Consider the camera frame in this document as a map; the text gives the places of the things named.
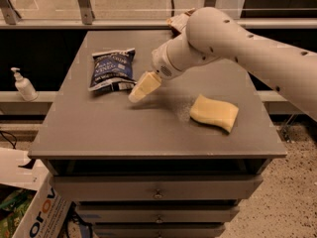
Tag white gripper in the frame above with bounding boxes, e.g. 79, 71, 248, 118
128, 34, 198, 103

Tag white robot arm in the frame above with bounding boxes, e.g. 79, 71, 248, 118
129, 7, 317, 120

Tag blue chip bag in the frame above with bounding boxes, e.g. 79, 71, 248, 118
88, 49, 136, 92

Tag brown snack bag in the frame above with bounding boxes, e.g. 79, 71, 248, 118
166, 8, 196, 36

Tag yellow sponge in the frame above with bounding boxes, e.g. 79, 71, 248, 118
189, 94, 239, 133

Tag grey drawer cabinet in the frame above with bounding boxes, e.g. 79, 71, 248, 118
30, 31, 286, 238

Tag top drawer knob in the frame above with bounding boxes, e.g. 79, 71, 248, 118
154, 189, 163, 199

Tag drawer knob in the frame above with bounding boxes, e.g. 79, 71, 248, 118
155, 215, 163, 224
154, 189, 163, 199

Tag white pump bottle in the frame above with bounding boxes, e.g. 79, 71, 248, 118
11, 67, 38, 101

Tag middle drawer knob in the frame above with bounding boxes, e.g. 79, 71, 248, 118
155, 215, 163, 224

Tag white cardboard box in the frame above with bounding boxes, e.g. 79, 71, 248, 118
0, 147, 73, 238

